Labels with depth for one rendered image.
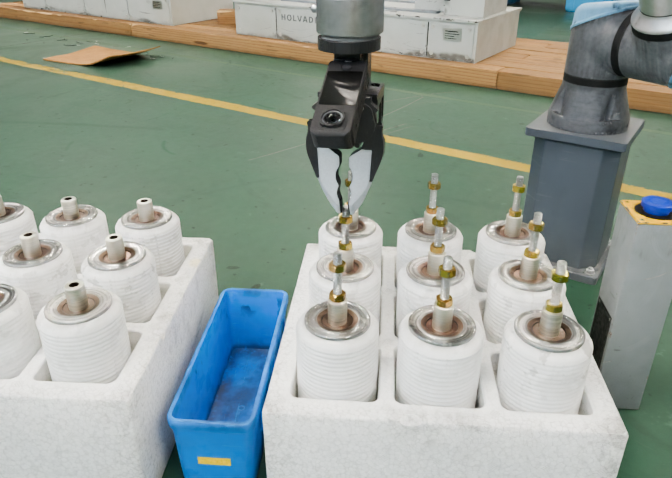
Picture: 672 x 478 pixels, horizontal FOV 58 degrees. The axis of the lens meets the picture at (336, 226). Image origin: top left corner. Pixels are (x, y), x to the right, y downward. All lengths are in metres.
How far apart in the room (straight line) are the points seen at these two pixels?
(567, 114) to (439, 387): 0.70
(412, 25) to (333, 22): 2.33
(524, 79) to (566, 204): 1.51
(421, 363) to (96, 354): 0.37
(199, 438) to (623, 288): 0.59
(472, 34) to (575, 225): 1.71
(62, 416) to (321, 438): 0.30
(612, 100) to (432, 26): 1.78
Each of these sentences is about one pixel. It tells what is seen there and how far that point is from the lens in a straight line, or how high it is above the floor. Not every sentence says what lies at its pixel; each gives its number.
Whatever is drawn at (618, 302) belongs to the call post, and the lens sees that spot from 0.92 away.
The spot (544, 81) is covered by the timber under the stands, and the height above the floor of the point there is 0.06.
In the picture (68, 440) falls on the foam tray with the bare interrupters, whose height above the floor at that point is 0.11.
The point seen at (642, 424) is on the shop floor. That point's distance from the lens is 1.03.
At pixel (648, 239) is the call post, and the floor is 0.29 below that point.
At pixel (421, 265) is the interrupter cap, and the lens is 0.81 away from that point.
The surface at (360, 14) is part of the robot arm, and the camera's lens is 0.67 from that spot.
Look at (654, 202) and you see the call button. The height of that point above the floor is 0.33.
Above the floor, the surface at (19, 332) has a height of 0.22.
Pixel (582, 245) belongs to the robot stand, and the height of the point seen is 0.08.
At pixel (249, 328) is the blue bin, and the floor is 0.05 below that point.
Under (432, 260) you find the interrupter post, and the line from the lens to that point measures 0.78.
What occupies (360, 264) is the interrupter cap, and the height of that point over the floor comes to 0.25.
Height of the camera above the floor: 0.66
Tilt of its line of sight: 27 degrees down
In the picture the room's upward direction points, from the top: straight up
